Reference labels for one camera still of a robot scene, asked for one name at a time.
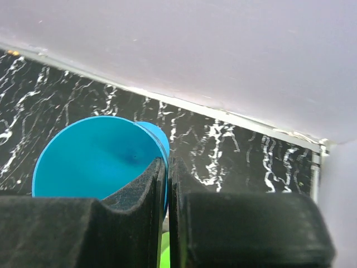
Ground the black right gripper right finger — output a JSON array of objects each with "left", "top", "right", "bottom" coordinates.
[{"left": 168, "top": 157, "right": 335, "bottom": 267}]

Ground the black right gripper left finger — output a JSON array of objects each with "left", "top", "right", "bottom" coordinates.
[{"left": 1, "top": 158, "right": 165, "bottom": 267}]

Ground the blue plastic wine glass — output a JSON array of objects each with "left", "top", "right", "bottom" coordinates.
[{"left": 31, "top": 116, "right": 170, "bottom": 221}]

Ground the green plastic wine glass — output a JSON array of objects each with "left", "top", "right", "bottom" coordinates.
[{"left": 160, "top": 232, "right": 170, "bottom": 268}]

